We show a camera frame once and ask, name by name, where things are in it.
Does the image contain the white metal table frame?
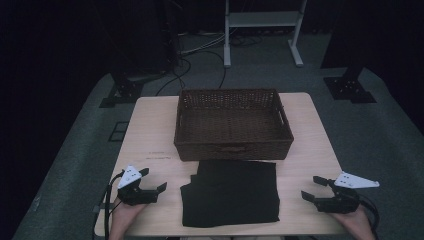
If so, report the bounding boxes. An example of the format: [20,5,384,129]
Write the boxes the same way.
[223,0,308,69]

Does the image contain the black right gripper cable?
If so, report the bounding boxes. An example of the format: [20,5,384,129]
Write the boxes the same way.
[358,194,381,234]

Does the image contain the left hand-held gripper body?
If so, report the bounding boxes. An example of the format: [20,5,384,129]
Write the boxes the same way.
[116,165,159,207]

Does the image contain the black stand base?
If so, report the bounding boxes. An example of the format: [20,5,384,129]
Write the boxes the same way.
[323,66,378,105]
[98,71,145,109]

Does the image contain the brown wicker basket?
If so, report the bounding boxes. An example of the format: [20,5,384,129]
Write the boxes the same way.
[173,88,295,162]

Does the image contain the person's left hand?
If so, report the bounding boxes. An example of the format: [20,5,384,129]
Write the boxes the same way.
[110,199,148,235]

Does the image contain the black floor cable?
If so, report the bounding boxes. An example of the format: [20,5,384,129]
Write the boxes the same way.
[154,49,228,98]

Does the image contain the person's right hand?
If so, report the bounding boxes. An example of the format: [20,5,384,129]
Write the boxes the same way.
[330,208,370,234]

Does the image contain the grey floor cables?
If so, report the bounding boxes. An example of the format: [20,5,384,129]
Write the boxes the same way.
[179,31,228,57]

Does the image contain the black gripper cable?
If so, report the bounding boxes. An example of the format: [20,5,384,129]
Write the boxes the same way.
[103,171,126,240]
[358,194,381,234]

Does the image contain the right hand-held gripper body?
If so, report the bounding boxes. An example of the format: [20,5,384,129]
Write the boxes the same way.
[314,171,380,214]

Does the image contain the black cloth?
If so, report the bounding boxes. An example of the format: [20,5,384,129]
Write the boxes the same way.
[180,159,281,229]

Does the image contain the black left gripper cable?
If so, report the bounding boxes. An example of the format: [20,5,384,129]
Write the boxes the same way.
[103,171,126,240]

